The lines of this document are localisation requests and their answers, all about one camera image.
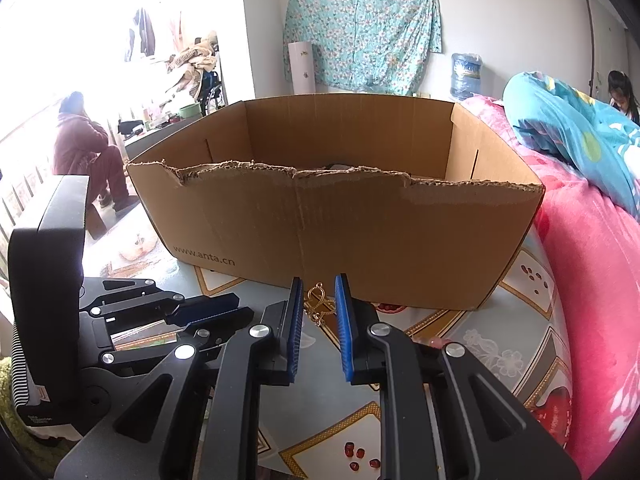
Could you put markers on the brown cardboard box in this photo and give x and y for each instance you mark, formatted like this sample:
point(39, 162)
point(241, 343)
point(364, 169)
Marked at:
point(350, 235)

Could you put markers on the pink floral blanket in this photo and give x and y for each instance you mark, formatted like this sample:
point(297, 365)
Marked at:
point(590, 285)

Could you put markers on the fruit print tablecloth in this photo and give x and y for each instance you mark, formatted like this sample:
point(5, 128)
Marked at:
point(500, 360)

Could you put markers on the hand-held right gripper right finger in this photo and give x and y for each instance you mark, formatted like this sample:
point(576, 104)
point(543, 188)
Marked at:
point(344, 330)

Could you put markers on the blue water jug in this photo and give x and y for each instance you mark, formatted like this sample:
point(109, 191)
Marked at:
point(467, 77)

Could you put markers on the white paper roll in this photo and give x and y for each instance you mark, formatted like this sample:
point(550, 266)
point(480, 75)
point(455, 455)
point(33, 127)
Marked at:
point(300, 70)

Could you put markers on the green fuzzy cloth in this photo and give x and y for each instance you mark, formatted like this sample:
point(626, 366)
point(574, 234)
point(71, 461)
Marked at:
point(20, 435)

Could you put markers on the hanging dark jacket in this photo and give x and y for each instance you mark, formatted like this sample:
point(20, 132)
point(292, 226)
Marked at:
point(145, 35)

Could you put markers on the green basin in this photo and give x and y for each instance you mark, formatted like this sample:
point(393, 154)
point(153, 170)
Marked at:
point(188, 111)

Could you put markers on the wheelchair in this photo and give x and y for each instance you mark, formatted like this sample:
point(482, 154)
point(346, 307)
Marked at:
point(212, 92)

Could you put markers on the pile of beige clothes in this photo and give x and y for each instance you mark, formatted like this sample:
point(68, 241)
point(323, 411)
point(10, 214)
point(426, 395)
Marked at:
point(195, 60)

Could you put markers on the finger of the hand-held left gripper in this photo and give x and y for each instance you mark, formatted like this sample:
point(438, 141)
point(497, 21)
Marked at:
point(210, 307)
point(220, 325)

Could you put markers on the teal floral wall cloth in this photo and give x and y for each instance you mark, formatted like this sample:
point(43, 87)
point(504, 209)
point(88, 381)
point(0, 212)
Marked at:
point(360, 35)

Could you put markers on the blue cartoon print blanket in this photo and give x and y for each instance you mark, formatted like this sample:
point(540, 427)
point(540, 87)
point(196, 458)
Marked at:
point(560, 120)

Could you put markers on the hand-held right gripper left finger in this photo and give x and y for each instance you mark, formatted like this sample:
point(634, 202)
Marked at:
point(296, 330)

